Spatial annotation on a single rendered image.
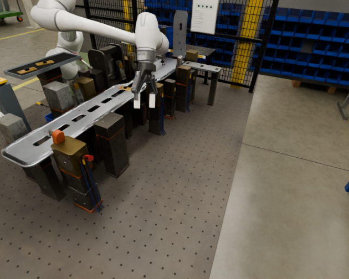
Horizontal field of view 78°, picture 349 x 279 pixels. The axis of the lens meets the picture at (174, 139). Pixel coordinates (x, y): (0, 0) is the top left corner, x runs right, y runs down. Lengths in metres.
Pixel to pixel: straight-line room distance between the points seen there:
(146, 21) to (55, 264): 1.05
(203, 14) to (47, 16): 1.24
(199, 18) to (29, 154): 1.69
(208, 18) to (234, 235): 1.78
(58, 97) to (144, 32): 0.52
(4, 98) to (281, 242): 1.97
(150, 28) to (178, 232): 0.90
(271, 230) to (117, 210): 1.30
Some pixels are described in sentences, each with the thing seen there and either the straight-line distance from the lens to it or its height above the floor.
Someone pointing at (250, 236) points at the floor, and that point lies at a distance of 1.90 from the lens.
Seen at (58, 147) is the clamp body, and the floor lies 1.06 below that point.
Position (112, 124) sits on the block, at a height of 1.03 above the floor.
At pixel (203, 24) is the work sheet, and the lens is 2.13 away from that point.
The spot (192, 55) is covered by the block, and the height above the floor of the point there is 1.04.
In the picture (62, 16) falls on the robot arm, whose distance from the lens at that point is 1.33.
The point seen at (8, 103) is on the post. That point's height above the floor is 1.05.
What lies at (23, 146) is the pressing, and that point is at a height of 1.00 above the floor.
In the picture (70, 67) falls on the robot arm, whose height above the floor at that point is 0.95.
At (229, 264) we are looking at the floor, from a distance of 1.76.
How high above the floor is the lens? 1.59
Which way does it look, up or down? 39 degrees down
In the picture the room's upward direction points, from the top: 3 degrees clockwise
